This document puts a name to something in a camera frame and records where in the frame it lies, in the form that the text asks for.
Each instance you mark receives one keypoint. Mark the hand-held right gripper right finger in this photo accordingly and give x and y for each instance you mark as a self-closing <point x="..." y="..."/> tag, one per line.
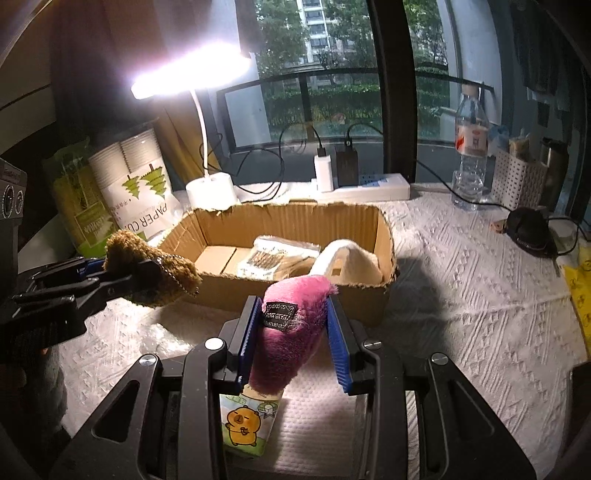
<point x="339" y="350"/>

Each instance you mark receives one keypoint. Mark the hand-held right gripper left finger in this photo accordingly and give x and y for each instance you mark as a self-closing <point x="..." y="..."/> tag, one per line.
<point x="247" y="341"/>

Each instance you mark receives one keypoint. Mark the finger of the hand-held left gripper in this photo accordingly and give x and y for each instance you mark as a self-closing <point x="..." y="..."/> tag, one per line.
<point x="92" y="267"/>
<point x="115" y="288"/>

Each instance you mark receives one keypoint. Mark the pink plush toy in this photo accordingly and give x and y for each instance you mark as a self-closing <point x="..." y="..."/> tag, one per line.
<point x="286" y="355"/>

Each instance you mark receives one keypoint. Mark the brown plush toy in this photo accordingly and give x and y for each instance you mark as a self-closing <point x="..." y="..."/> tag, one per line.
<point x="175" y="272"/>

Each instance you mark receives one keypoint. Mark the cardboard box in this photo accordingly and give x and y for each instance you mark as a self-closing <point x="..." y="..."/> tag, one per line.
<point x="291" y="221"/>

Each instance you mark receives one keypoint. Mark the green paper cup pack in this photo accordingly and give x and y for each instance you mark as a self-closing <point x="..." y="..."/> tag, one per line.
<point x="78" y="207"/>

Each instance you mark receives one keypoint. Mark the clear packet of brown sticks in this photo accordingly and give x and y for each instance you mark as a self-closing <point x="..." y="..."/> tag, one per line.
<point x="272" y="258"/>

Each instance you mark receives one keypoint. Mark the cartoon print tissue pack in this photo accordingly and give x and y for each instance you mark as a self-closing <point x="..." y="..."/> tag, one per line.
<point x="244" y="429"/>

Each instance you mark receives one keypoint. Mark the white paper cup pack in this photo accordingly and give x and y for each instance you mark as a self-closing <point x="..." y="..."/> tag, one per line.
<point x="134" y="184"/>

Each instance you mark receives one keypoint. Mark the white towel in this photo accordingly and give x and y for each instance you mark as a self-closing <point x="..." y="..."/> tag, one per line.
<point x="355" y="258"/>

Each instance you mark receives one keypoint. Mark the white textured tablecloth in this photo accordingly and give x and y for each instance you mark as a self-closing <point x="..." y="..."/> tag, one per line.
<point x="461" y="323"/>

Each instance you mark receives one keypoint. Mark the white desk lamp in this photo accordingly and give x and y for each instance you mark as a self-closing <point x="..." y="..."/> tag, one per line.
<point x="212" y="189"/>

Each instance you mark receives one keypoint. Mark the yellow curtain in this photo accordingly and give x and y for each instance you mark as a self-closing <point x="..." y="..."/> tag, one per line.
<point x="184" y="138"/>

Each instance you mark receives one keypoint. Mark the white power strip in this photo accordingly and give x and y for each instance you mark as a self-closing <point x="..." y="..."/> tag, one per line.
<point x="378" y="187"/>

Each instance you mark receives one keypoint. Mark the small brown block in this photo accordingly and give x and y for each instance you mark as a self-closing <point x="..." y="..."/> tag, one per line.
<point x="498" y="227"/>

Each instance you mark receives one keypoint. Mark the clear water bottle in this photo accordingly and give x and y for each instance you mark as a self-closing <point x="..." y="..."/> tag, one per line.
<point x="471" y="175"/>

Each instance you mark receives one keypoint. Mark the black round device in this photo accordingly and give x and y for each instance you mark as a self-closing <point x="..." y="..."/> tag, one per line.
<point x="531" y="228"/>

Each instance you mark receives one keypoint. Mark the white perforated basket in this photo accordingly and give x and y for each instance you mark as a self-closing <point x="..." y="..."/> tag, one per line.
<point x="517" y="180"/>

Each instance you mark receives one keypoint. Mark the yellow cloth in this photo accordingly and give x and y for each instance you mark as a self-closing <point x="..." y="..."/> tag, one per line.
<point x="581" y="286"/>

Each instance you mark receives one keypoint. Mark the steel thermos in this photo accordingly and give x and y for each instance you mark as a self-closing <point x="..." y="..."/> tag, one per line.
<point x="554" y="170"/>

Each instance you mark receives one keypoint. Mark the dark hanging sweater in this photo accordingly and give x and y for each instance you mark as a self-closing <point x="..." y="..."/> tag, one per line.
<point x="540" y="55"/>

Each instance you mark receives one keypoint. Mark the dark window frame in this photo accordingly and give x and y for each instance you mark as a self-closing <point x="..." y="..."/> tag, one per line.
<point x="392" y="92"/>

